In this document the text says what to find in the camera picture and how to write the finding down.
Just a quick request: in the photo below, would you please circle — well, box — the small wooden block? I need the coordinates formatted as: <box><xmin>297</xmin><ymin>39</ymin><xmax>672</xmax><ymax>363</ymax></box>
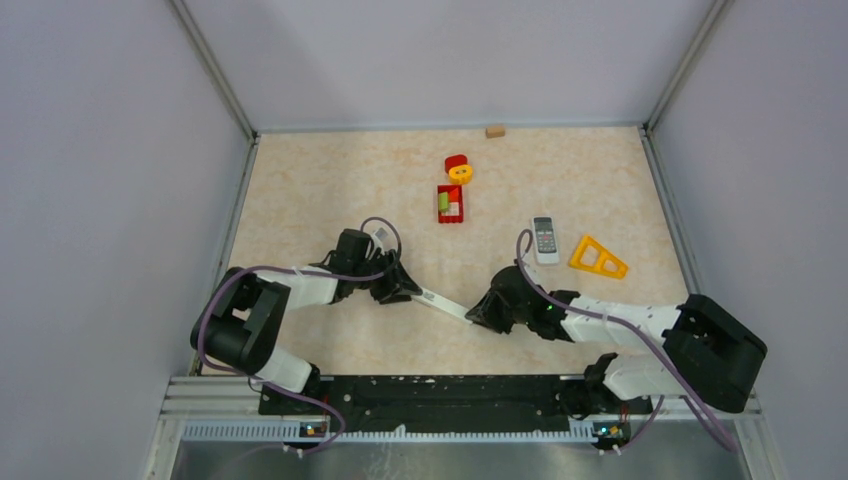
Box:
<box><xmin>485</xmin><ymin>125</ymin><xmax>506</xmax><ymax>139</ymax></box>

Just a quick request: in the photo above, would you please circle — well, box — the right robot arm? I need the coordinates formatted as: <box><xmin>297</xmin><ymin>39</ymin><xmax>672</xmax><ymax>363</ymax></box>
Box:
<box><xmin>465</xmin><ymin>266</ymin><xmax>768</xmax><ymax>413</ymax></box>

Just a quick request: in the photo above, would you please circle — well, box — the red toy block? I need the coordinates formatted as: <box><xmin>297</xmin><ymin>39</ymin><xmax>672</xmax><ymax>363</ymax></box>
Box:
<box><xmin>444</xmin><ymin>154</ymin><xmax>468</xmax><ymax>172</ymax></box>

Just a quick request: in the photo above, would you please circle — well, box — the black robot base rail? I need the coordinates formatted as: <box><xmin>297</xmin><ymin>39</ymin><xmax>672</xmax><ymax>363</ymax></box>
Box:
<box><xmin>258</xmin><ymin>374</ymin><xmax>654</xmax><ymax>435</ymax></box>

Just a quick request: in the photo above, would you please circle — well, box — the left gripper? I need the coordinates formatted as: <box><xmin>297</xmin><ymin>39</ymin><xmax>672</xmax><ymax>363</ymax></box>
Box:
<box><xmin>353</xmin><ymin>250</ymin><xmax>421</xmax><ymax>305</ymax></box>

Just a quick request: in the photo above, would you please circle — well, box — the green toy cylinder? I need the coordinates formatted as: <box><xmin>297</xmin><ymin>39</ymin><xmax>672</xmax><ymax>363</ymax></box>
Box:
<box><xmin>437</xmin><ymin>192</ymin><xmax>450</xmax><ymax>214</ymax></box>

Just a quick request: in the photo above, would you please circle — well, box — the red toy brick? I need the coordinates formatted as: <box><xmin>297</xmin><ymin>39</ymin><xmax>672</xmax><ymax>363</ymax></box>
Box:
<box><xmin>436</xmin><ymin>185</ymin><xmax>465</xmax><ymax>224</ymax></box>

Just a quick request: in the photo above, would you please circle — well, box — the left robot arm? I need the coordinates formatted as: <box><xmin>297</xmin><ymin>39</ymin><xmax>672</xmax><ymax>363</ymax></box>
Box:
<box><xmin>190</xmin><ymin>229</ymin><xmax>423</xmax><ymax>414</ymax></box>

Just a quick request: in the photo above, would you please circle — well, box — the yellow triangular toy frame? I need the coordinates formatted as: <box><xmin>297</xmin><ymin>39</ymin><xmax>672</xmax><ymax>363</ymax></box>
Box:
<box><xmin>568</xmin><ymin>235</ymin><xmax>629</xmax><ymax>280</ymax></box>

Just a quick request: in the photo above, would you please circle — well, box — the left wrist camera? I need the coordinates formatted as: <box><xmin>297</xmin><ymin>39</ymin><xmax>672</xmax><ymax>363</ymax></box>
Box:
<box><xmin>370</xmin><ymin>226</ymin><xmax>397</xmax><ymax>251</ymax></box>

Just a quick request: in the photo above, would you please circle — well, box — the white remote control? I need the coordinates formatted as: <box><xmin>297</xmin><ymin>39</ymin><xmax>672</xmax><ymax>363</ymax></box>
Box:
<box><xmin>531</xmin><ymin>216</ymin><xmax>560</xmax><ymax>265</ymax></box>

